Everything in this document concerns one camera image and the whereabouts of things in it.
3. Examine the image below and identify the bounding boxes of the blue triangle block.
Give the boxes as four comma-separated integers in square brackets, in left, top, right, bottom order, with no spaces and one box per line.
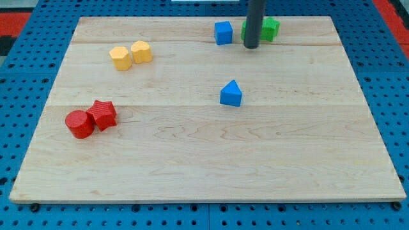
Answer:
[220,80,242,107]

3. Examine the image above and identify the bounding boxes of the blue cube block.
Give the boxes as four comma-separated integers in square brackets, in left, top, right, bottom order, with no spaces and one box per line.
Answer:
[214,21,233,45]

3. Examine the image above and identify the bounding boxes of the light wooden board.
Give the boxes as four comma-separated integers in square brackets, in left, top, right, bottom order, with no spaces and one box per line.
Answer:
[10,16,406,204]

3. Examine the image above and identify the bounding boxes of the yellow heart block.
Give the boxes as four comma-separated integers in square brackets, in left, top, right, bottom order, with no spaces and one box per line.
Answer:
[131,40,153,64]

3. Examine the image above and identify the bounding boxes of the red star block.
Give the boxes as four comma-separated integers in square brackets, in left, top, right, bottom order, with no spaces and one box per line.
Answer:
[86,100,117,132]

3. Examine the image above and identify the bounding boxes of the yellow hexagon block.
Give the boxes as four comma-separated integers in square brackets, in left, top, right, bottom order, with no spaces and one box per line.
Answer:
[109,47,132,71]

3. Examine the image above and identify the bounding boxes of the green block behind rod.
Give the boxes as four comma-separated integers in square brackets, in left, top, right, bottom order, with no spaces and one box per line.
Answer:
[240,20,247,41]

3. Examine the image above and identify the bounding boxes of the green star block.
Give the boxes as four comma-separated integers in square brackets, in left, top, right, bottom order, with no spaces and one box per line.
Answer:
[261,17,281,42]

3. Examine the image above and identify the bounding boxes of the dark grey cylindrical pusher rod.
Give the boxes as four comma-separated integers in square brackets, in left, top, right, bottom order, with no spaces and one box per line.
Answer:
[243,0,267,49]

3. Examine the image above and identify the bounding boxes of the red cylinder block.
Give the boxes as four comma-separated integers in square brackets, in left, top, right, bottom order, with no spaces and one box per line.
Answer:
[65,110,94,139]

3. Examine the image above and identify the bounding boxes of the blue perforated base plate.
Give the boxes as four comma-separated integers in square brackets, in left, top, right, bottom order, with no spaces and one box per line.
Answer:
[1,0,408,229]

